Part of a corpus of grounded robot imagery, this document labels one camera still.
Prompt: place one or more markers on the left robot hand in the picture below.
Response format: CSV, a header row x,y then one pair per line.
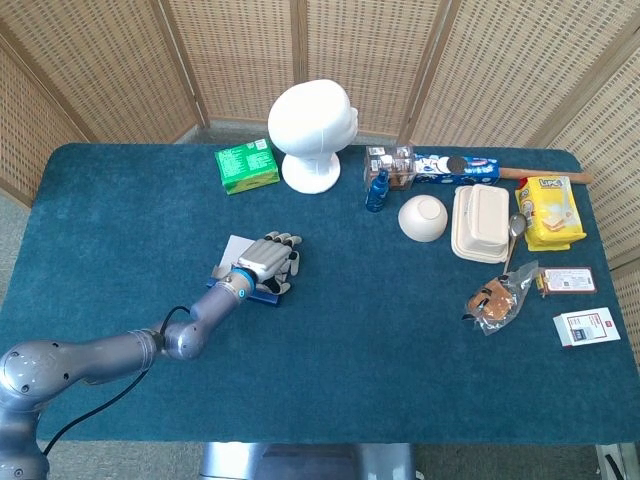
x,y
267,255

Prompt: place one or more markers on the blue glasses case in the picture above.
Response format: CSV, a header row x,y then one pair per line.
x,y
235,247

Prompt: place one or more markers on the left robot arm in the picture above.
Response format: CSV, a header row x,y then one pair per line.
x,y
100,350

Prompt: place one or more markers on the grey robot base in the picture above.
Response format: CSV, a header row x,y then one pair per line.
x,y
300,462

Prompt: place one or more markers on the green cardboard box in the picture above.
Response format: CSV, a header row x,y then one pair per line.
x,y
247,165

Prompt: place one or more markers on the blue table cloth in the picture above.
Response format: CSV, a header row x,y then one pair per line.
x,y
350,325

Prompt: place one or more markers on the blue spray bottle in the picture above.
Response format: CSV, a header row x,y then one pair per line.
x,y
376,195

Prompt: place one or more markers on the white foam mannequin head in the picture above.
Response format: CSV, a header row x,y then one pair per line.
x,y
310,120

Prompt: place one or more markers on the clear plastic biscuit box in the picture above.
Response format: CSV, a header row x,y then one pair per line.
x,y
395,165

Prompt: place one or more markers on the cream upturned bowl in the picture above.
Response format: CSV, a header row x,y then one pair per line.
x,y
422,217

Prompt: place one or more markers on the cream lunch box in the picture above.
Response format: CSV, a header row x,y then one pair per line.
x,y
482,225

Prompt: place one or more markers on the blue cookie box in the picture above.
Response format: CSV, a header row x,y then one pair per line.
x,y
470,170

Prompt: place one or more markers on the bread in clear bag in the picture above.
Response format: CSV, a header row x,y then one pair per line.
x,y
492,300

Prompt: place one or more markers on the wicker folding screen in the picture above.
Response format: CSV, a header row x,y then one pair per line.
x,y
125,60

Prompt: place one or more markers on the metal spoon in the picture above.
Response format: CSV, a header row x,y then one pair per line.
x,y
517,225

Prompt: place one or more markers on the wooden rolling pin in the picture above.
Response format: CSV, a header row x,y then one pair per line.
x,y
510,173

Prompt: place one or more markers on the yellow snack bag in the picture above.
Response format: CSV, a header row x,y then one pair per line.
x,y
550,210

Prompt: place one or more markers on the brown red flat package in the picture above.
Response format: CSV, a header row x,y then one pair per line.
x,y
570,280

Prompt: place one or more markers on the small white red box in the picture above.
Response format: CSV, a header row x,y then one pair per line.
x,y
585,327

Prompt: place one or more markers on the white equipment base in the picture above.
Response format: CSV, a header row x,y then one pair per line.
x,y
620,462

